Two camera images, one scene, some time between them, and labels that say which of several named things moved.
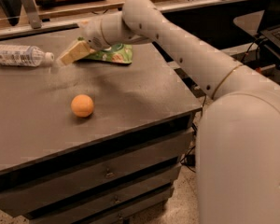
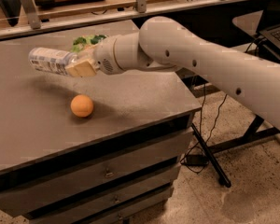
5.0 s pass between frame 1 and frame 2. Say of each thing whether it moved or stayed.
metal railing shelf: stayed
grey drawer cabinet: stayed
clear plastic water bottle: moved
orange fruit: stayed
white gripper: moved
